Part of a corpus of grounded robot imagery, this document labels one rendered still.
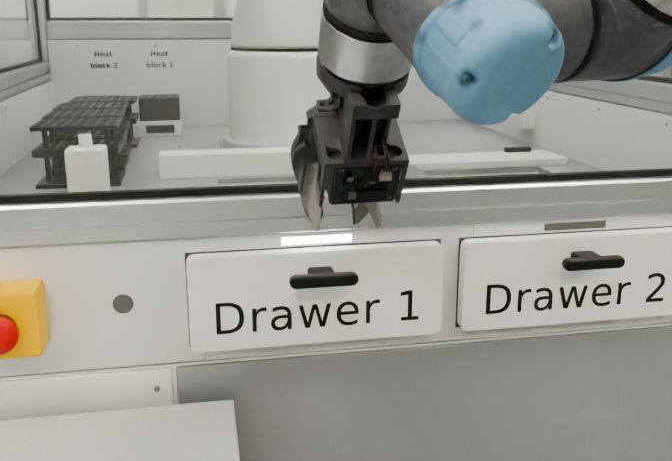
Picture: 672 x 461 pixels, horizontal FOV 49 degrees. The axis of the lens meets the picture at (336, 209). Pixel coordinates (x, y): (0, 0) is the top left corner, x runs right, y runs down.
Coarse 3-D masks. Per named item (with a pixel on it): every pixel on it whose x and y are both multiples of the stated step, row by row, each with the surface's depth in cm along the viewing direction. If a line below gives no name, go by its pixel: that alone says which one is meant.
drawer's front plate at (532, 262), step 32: (480, 256) 86; (512, 256) 87; (544, 256) 87; (640, 256) 90; (480, 288) 87; (512, 288) 88; (576, 288) 89; (640, 288) 91; (480, 320) 88; (512, 320) 89; (544, 320) 90; (576, 320) 90
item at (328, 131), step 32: (320, 64) 57; (352, 96) 55; (384, 96) 56; (320, 128) 61; (352, 128) 56; (384, 128) 59; (320, 160) 60; (352, 160) 59; (384, 160) 59; (320, 192) 61; (352, 192) 62; (384, 192) 62
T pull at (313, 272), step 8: (312, 272) 80; (320, 272) 80; (328, 272) 80; (336, 272) 80; (344, 272) 80; (352, 272) 80; (296, 280) 78; (304, 280) 79; (312, 280) 79; (320, 280) 79; (328, 280) 79; (336, 280) 79; (344, 280) 80; (352, 280) 80; (296, 288) 79; (304, 288) 79
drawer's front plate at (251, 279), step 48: (192, 288) 80; (240, 288) 81; (288, 288) 82; (336, 288) 83; (384, 288) 85; (432, 288) 86; (192, 336) 82; (240, 336) 83; (288, 336) 84; (336, 336) 85; (384, 336) 86
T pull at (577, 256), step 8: (576, 256) 86; (584, 256) 86; (592, 256) 85; (600, 256) 85; (608, 256) 85; (616, 256) 85; (568, 264) 84; (576, 264) 84; (584, 264) 85; (592, 264) 85; (600, 264) 85; (608, 264) 85; (616, 264) 85
